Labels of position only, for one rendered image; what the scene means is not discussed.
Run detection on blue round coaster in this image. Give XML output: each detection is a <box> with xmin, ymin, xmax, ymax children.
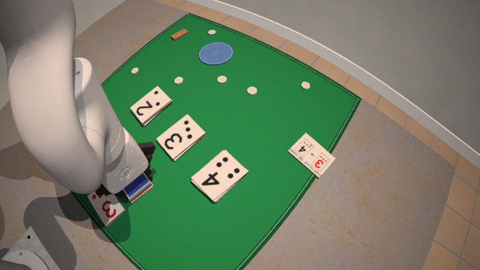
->
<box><xmin>199</xmin><ymin>42</ymin><xmax>233</xmax><ymax>65</ymax></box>

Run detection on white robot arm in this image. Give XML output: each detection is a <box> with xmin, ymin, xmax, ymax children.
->
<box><xmin>0</xmin><ymin>0</ymin><xmax>125</xmax><ymax>194</ymax></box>

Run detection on green card table cloth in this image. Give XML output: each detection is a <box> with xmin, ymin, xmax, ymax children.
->
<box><xmin>78</xmin><ymin>16</ymin><xmax>356</xmax><ymax>270</ymax></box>

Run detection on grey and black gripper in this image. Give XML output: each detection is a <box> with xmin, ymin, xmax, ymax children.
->
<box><xmin>95</xmin><ymin>127</ymin><xmax>156</xmax><ymax>201</ymax></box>

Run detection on brown rectangular block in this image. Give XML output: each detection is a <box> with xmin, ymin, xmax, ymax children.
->
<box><xmin>171</xmin><ymin>29</ymin><xmax>188</xmax><ymax>41</ymax></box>

